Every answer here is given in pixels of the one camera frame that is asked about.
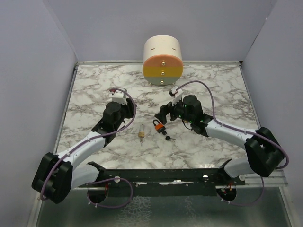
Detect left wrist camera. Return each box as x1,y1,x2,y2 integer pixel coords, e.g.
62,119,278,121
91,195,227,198
112,90,127,105

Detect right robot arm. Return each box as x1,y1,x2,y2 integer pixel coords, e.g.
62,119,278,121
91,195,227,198
155,95,285,185

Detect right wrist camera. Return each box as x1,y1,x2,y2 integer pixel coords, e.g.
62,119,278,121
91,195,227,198
169,86,183,106

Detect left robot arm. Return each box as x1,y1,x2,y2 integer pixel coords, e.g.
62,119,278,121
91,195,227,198
31,98,136,204

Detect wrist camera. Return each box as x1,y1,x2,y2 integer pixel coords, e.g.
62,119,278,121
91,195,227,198
169,86,183,106
112,90,127,105

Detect orange black padlock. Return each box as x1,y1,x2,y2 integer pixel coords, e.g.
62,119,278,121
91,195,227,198
152,119,166,133

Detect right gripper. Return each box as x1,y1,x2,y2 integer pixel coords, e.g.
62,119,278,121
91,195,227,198
155,95,194,124

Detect long-shackle brass padlock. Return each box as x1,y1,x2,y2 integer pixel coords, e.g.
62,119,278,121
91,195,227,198
138,124,145,146

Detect black-headed keys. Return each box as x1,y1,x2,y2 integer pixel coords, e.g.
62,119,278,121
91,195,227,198
162,131,175,141

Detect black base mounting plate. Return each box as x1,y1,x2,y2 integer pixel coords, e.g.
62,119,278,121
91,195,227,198
80,162,245,197

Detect round three-drawer storage box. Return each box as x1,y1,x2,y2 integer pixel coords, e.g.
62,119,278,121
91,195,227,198
143,35,183,86

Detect aluminium frame rail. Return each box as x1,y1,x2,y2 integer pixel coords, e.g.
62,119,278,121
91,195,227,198
243,170,288,187

